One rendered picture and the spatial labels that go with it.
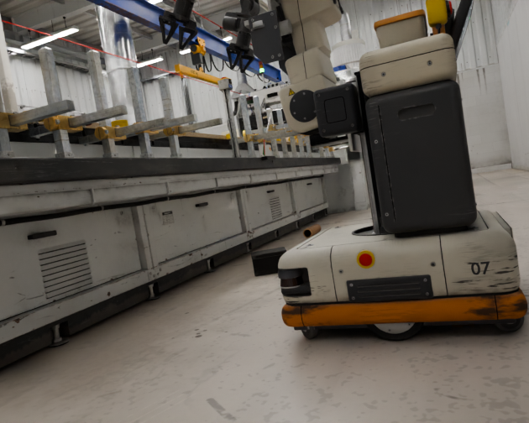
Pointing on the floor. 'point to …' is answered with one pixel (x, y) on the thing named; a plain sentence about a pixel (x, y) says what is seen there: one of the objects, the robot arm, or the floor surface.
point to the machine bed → (120, 245)
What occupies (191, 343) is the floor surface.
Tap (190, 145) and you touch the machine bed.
